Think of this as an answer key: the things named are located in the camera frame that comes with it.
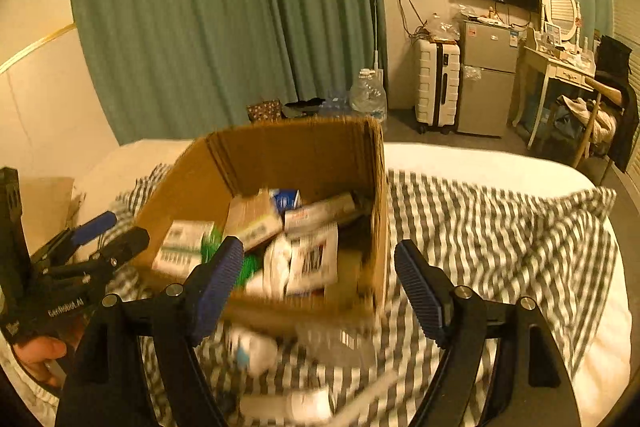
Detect pile of clothes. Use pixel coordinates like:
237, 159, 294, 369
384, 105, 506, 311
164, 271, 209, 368
555, 94, 618, 145

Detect white box with barcode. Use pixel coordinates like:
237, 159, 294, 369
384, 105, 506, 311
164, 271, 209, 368
285, 224, 341, 297

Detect grey white checkered blanket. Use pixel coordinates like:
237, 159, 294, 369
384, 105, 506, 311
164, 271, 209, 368
107, 164, 618, 427

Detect brown small box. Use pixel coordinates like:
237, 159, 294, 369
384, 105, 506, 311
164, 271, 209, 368
225, 192, 284, 253

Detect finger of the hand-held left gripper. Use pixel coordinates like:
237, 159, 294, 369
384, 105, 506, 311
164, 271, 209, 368
30, 210, 119, 265
42, 227, 151, 279

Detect white curtain wand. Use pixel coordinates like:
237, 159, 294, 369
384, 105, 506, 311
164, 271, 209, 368
371, 0, 382, 70

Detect large clear water bottle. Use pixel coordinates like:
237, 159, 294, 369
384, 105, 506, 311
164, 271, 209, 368
349, 69, 388, 122

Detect white vanity table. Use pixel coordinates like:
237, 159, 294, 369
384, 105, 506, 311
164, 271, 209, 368
510, 44, 598, 152

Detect white blue tube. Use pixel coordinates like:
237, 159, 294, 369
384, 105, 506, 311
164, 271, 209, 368
227, 327, 279, 374

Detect green packet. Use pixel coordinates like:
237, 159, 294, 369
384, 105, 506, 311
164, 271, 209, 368
200, 227, 262, 289

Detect white bed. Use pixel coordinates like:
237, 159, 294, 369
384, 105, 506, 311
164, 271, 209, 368
0, 139, 632, 427

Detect white green medicine box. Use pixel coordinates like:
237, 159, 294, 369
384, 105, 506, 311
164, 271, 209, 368
150, 219, 216, 279

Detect white louvered wardrobe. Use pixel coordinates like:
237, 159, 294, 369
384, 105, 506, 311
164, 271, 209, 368
607, 0, 640, 58

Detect silver mini fridge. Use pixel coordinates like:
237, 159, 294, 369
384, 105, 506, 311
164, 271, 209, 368
457, 19, 518, 138

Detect black cloth item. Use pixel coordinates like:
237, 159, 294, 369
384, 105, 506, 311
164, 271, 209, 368
282, 97, 326, 118

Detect white suitcase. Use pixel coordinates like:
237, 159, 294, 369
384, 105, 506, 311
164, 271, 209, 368
415, 38, 462, 135

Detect clear plastic bag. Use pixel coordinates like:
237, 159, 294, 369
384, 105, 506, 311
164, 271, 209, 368
422, 13, 461, 42

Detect floral fabric bag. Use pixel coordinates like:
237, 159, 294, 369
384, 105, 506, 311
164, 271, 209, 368
246, 99, 287, 125

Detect clear plastic container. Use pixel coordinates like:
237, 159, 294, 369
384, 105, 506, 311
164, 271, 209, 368
295, 321, 377, 369

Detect white oval mirror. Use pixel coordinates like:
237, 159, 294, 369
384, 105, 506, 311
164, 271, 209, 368
542, 0, 581, 45

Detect small clear water bottle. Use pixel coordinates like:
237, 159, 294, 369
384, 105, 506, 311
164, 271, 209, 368
320, 89, 353, 115

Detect blue white tissue pack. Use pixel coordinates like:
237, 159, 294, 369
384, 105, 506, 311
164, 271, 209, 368
270, 188, 303, 214

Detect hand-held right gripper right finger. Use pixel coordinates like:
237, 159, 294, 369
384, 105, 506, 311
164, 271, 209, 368
394, 239, 583, 427

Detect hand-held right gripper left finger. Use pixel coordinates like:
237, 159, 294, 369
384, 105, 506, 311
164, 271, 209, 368
55, 234, 246, 427

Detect wall cable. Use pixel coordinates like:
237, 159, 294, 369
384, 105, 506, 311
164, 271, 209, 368
395, 0, 431, 40

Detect person's left hand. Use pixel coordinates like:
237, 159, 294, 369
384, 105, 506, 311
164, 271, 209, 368
12, 336, 68, 388

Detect long white box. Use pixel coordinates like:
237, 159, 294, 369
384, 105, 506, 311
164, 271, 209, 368
284, 192, 371, 233

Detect brown cardboard box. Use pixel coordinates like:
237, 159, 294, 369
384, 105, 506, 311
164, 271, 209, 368
132, 116, 391, 323

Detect wooden chair with clothes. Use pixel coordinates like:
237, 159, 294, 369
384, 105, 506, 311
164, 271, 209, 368
595, 35, 640, 172

